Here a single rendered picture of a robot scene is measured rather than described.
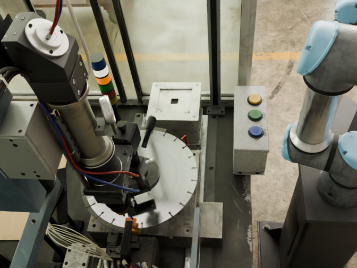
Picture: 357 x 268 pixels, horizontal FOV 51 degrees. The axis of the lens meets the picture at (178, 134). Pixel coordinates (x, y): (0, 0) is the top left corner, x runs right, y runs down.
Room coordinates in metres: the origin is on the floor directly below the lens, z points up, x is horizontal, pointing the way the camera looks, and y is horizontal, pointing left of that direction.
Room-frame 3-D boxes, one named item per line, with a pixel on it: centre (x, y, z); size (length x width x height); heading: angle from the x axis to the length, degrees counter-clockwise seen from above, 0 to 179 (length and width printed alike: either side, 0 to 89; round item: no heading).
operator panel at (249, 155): (0.79, -0.25, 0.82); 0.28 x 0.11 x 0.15; 168
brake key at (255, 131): (0.71, -0.25, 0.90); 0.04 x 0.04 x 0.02
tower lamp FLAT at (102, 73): (0.88, 0.21, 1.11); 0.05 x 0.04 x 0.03; 78
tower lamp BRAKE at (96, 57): (0.88, 0.21, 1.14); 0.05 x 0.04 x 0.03; 78
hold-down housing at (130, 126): (0.51, 0.12, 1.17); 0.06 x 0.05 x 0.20; 159
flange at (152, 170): (0.59, 0.13, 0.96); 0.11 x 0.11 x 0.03
